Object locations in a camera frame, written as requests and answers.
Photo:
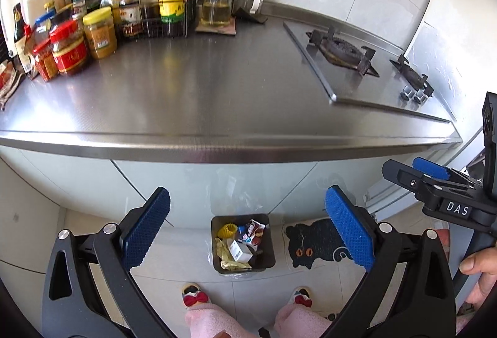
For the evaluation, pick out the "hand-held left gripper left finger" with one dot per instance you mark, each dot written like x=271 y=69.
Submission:
x=145 y=229

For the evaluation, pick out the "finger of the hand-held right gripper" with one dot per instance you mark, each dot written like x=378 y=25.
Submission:
x=403 y=177
x=431 y=167

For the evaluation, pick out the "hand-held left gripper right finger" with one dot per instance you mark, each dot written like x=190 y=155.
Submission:
x=349 y=233

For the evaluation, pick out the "yellow foam fruit net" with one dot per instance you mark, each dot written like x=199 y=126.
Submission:
x=227 y=231

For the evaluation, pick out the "yellow plastic bag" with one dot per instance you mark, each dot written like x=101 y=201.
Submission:
x=225 y=254

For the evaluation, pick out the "dark grey trash bin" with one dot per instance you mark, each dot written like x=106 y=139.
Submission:
x=266 y=260

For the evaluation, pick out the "red and white carton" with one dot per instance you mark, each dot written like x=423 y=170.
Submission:
x=254 y=231

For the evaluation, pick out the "small white box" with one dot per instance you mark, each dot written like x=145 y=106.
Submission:
x=238 y=250

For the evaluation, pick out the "person's right hand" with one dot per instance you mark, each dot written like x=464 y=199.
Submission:
x=487 y=264

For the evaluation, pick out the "black cat floor mat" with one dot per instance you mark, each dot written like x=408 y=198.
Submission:
x=310 y=244

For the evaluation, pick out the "silver stove knob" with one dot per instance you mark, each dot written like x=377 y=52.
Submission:
x=407 y=94
x=421 y=98

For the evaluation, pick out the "red bow slipper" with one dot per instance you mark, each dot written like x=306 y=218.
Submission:
x=196 y=295
x=302 y=297

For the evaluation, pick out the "black burner with pan support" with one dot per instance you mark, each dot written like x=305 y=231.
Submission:
x=411 y=74
x=343 y=50

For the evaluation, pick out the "person's right leg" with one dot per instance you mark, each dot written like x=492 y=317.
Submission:
x=303 y=324

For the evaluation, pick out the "person's leg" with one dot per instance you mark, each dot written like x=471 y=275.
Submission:
x=303 y=324
x=217 y=322

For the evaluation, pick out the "stainless steel gas stove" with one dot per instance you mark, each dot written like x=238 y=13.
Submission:
x=349 y=89

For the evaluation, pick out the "person's left leg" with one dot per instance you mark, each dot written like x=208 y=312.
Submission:
x=217 y=322

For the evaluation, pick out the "large red sauce jar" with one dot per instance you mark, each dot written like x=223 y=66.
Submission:
x=70 y=50

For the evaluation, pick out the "small red sauce jar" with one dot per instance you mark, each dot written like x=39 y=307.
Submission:
x=44 y=62

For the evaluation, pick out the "yellow lid jar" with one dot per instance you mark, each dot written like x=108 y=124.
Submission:
x=100 y=35

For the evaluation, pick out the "red snack packet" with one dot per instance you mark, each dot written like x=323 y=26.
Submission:
x=7 y=81

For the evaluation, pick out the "brown coaster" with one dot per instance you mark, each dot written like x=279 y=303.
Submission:
x=202 y=29

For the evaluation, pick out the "black holder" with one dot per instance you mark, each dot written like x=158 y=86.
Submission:
x=256 y=17

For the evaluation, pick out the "brown label jar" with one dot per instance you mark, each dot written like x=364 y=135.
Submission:
x=131 y=11

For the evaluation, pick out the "glass jar white clip lid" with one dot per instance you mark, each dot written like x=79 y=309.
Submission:
x=250 y=0

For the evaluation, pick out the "green cap spice bottle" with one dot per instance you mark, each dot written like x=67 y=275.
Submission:
x=78 y=4

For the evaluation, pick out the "dark bottle with label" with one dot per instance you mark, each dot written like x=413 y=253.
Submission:
x=18 y=23

